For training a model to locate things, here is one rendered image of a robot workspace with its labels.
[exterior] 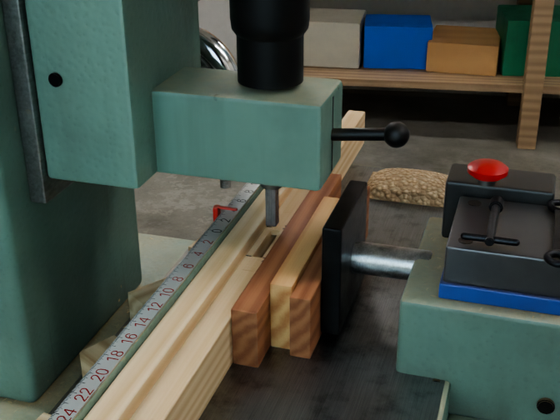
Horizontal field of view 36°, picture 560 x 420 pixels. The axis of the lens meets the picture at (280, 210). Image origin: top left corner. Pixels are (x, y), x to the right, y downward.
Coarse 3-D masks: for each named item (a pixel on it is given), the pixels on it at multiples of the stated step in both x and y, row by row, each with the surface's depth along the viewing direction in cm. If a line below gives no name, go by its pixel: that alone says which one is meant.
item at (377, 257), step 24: (360, 192) 67; (336, 216) 63; (360, 216) 67; (336, 240) 62; (360, 240) 69; (336, 264) 62; (360, 264) 66; (384, 264) 65; (408, 264) 65; (336, 288) 63; (336, 312) 64
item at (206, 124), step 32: (160, 96) 66; (192, 96) 65; (224, 96) 65; (256, 96) 65; (288, 96) 65; (320, 96) 65; (160, 128) 67; (192, 128) 67; (224, 128) 66; (256, 128) 65; (288, 128) 64; (320, 128) 64; (160, 160) 69; (192, 160) 68; (224, 160) 67; (256, 160) 66; (288, 160) 65; (320, 160) 65
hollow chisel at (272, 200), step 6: (270, 192) 70; (276, 192) 70; (270, 198) 71; (276, 198) 71; (270, 204) 71; (276, 204) 71; (270, 210) 71; (276, 210) 71; (270, 216) 71; (276, 216) 71; (270, 222) 72; (276, 222) 72
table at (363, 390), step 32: (384, 224) 83; (416, 224) 83; (384, 288) 72; (352, 320) 68; (384, 320) 68; (288, 352) 64; (320, 352) 64; (352, 352) 64; (384, 352) 64; (224, 384) 61; (256, 384) 61; (288, 384) 61; (320, 384) 61; (352, 384) 60; (384, 384) 60; (416, 384) 60; (448, 384) 61; (224, 416) 58; (256, 416) 57; (288, 416) 57; (320, 416) 57; (352, 416) 57; (384, 416) 57; (416, 416) 57; (448, 416) 62
